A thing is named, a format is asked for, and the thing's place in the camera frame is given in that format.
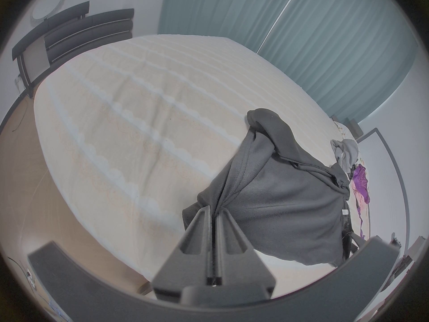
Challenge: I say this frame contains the black T-shirt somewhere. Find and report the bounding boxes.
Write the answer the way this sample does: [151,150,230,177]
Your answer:
[182,109,356,267]

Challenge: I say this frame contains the bed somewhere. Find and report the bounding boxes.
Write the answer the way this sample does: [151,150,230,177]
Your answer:
[33,34,411,299]

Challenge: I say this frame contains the blue-green curtain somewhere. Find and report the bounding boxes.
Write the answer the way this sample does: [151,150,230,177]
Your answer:
[158,0,305,54]
[258,0,421,123]

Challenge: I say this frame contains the round white mirror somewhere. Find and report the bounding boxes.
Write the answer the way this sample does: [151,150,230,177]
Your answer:
[32,0,67,21]

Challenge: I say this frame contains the purple satin garment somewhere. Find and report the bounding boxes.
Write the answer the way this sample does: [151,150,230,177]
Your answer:
[350,165,371,240]

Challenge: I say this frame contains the grey garment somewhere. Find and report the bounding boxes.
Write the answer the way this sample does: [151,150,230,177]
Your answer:
[330,139,360,174]

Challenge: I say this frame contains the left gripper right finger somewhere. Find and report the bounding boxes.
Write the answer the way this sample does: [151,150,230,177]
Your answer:
[214,213,277,294]

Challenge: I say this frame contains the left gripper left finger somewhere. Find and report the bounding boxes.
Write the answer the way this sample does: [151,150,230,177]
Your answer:
[152,205,215,296]

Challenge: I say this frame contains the white printed pillow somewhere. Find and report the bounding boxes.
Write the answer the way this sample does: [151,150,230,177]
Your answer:
[332,121,352,138]

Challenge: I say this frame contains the pink garment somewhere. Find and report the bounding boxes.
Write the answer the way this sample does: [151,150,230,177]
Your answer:
[352,180,364,214]

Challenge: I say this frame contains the black chest of drawers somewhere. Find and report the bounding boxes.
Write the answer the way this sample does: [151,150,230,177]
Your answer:
[44,9,135,64]

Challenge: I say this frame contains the grey bedside table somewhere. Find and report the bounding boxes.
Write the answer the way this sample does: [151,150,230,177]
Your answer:
[347,119,364,137]

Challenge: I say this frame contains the black cable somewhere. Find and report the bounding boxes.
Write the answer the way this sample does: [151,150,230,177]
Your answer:
[13,74,34,133]

